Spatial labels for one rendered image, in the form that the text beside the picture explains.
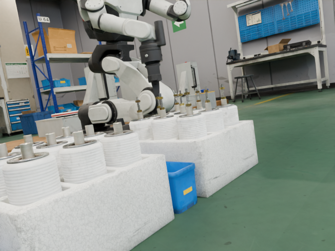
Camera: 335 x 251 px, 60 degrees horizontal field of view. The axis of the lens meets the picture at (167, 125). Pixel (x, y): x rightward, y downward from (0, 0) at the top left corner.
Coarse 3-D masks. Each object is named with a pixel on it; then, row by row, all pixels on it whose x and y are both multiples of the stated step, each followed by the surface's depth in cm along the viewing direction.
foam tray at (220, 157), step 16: (240, 128) 108; (144, 144) 103; (160, 144) 98; (176, 144) 94; (192, 144) 89; (208, 144) 91; (224, 144) 99; (240, 144) 108; (176, 160) 95; (192, 160) 91; (208, 160) 91; (224, 160) 98; (240, 160) 107; (256, 160) 117; (208, 176) 90; (224, 176) 98; (208, 192) 90
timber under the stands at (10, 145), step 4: (220, 100) 534; (216, 104) 500; (220, 104) 511; (192, 108) 445; (36, 136) 339; (56, 136) 298; (16, 140) 325; (20, 140) 318; (36, 140) 288; (40, 140) 282; (44, 140) 276; (8, 144) 293; (12, 144) 285; (16, 144) 279; (8, 148) 252; (12, 148) 248; (8, 152) 241
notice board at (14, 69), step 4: (4, 64) 638; (8, 64) 643; (12, 64) 649; (16, 64) 656; (20, 64) 663; (24, 64) 670; (8, 68) 642; (12, 68) 649; (16, 68) 656; (20, 68) 662; (24, 68) 669; (8, 72) 642; (12, 72) 648; (16, 72) 655; (20, 72) 662; (24, 72) 669; (28, 72) 675; (8, 76) 642; (12, 76) 648; (16, 76) 655; (20, 76) 661; (24, 76) 668; (28, 76) 675
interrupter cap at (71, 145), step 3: (87, 141) 67; (90, 141) 66; (93, 141) 64; (96, 141) 65; (66, 144) 66; (69, 144) 66; (72, 144) 66; (81, 144) 62; (84, 144) 62; (87, 144) 63; (63, 147) 63; (66, 147) 62; (69, 147) 62; (72, 147) 62
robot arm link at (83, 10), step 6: (78, 0) 129; (84, 0) 124; (90, 0) 122; (96, 0) 122; (102, 0) 122; (78, 6) 129; (84, 6) 122; (90, 6) 120; (96, 6) 120; (102, 6) 121; (84, 12) 126; (84, 18) 129; (90, 24) 131
